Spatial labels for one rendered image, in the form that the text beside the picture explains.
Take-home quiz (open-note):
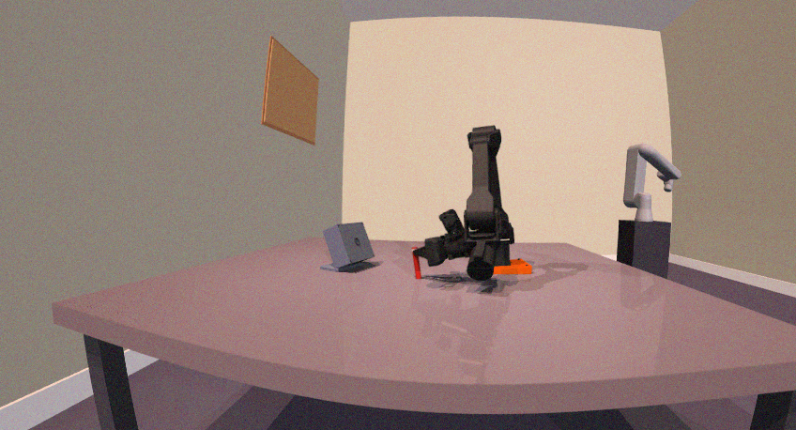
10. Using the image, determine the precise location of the dark red peg with white band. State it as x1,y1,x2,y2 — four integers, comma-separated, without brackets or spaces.
412,247,421,279

